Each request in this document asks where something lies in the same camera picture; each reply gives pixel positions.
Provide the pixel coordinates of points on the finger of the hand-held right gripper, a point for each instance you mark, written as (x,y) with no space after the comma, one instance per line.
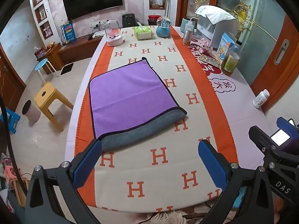
(285,124)
(261,136)

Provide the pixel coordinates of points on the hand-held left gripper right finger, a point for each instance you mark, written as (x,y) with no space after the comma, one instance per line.
(212,165)

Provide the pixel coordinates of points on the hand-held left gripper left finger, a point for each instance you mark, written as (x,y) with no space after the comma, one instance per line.
(87,162)

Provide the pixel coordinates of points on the purple and grey towel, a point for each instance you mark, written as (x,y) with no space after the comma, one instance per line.
(130,100)

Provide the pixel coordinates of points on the white printed tablecloth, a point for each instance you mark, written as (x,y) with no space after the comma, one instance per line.
(245,114)

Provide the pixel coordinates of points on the white pill bottle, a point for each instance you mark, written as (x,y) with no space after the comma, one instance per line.
(261,99)

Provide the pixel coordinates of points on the beige orange printed blanket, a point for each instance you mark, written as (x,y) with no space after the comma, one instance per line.
(163,126)

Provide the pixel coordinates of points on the white fluffy mop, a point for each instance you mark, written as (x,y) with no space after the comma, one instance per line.
(170,218)

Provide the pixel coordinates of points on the pink waste bin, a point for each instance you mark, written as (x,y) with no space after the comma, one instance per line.
(31,110)

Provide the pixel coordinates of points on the yellow plastic stool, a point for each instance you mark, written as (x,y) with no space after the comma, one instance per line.
(48,95)

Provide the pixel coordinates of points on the plastic oil bottle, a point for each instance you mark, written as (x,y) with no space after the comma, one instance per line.
(230,60)

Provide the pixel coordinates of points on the small blue plastic stool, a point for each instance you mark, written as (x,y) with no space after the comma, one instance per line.
(10,119)

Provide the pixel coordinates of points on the blister pack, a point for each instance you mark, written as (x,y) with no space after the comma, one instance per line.
(211,60)

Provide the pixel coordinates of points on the black square board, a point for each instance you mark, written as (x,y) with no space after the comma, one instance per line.
(67,70)

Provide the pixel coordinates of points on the blue carton box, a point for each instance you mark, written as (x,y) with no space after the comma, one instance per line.
(224,49)

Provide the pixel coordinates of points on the pink toy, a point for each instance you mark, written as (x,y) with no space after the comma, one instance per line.
(205,45)

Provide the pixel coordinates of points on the blue round stool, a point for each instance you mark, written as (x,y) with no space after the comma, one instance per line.
(41,64)

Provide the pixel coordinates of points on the white countertop appliance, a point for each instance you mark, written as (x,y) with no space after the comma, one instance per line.
(222,33)

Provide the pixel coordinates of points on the wooden television cabinet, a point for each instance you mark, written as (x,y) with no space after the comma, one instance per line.
(70,50)

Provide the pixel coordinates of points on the red tissue box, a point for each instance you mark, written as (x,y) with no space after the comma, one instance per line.
(41,52)

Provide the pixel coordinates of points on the gold door ornament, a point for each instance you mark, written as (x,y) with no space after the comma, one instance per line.
(243,11)

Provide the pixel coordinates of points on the blue standing sign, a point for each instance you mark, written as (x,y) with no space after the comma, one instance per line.
(67,33)

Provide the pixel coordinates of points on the glass dome lamp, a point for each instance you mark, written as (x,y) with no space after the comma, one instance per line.
(113,33)

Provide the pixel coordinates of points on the white folded cloth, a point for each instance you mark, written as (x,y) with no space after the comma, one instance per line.
(215,14)

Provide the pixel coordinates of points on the white wash bottle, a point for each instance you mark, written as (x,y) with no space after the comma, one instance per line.
(190,21)

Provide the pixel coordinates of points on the green tissue box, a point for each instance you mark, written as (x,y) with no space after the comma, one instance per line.
(142,33)

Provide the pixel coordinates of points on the blue snow globe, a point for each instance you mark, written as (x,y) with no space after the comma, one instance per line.
(164,29)

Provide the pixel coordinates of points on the black heater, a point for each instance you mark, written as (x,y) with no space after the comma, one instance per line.
(128,20)

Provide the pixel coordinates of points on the red pot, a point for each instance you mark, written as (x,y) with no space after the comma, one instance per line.
(153,19)

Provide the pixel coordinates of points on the black flat television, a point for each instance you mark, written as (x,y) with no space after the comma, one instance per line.
(93,2)

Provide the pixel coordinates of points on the white wall shelf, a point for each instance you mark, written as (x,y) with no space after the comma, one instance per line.
(41,11)

